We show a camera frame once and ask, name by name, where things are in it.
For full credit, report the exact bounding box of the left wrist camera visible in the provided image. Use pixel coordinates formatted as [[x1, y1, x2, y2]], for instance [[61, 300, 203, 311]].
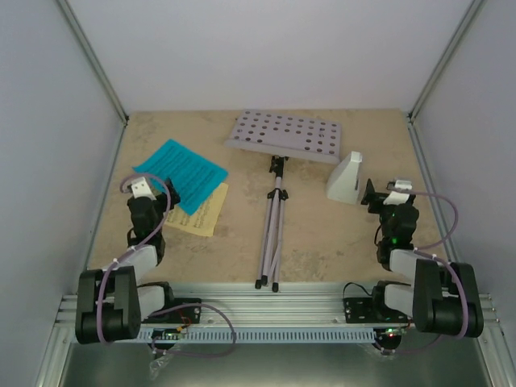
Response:
[[129, 177, 156, 201]]

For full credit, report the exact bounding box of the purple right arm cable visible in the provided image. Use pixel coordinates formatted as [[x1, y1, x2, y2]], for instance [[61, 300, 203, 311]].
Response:
[[410, 189, 472, 338]]

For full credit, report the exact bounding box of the left circuit board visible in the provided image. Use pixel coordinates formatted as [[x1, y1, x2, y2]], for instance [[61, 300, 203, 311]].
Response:
[[152, 326, 188, 341]]

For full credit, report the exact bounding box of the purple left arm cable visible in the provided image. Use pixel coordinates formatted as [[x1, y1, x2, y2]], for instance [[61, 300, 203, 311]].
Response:
[[95, 173, 180, 346]]

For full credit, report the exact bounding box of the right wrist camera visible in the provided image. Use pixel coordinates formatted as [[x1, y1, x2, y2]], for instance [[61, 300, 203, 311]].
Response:
[[383, 180, 415, 206]]

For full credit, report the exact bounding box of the circuit board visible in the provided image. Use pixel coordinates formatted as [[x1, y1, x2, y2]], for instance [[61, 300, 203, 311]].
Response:
[[375, 327, 404, 340], [152, 326, 188, 341]]

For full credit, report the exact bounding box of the black mounting plate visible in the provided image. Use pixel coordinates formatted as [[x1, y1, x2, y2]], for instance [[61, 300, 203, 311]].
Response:
[[343, 298, 386, 324], [156, 298, 202, 325]]

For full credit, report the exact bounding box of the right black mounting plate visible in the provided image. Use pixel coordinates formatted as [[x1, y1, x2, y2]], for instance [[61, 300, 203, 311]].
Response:
[[343, 298, 386, 324]]

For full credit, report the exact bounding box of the blue sheet music page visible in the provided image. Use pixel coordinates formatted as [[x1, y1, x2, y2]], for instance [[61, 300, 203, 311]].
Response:
[[133, 139, 228, 215]]

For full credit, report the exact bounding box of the clear plastic bag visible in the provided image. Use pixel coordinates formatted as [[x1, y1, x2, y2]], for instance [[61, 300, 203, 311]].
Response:
[[148, 349, 173, 381]]

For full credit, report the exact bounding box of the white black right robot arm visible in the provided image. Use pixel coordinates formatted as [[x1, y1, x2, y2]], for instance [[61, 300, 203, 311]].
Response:
[[360, 180, 485, 339]]

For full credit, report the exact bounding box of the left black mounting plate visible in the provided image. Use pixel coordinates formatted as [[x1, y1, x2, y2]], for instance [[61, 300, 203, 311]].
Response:
[[156, 298, 202, 325]]

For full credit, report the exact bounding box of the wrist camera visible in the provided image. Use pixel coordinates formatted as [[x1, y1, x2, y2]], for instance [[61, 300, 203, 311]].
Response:
[[129, 177, 156, 201], [383, 180, 415, 206]]

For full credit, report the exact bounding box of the white music stand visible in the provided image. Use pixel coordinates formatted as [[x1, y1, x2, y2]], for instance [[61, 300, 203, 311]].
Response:
[[225, 109, 342, 293]]

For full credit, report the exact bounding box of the right circuit board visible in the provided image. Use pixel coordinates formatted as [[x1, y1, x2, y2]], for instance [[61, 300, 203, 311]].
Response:
[[375, 327, 404, 340]]

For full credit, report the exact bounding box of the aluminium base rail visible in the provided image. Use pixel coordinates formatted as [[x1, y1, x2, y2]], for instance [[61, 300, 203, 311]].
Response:
[[55, 281, 501, 327]]

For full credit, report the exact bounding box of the yellow sheet music page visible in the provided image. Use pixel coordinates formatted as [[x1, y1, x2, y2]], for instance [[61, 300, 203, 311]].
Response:
[[164, 183, 229, 237]]

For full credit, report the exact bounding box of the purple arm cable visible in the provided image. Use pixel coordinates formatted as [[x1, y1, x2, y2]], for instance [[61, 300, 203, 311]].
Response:
[[410, 189, 472, 338], [95, 173, 180, 346]]

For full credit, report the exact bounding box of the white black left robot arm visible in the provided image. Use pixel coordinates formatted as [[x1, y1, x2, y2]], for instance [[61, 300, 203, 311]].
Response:
[[75, 173, 181, 344]]

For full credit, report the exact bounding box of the grey slotted cable duct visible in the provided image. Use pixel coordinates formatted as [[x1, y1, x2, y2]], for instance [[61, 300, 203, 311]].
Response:
[[135, 327, 377, 344]]

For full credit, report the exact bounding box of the white metronome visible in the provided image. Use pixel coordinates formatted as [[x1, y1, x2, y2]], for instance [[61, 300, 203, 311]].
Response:
[[326, 151, 363, 205]]

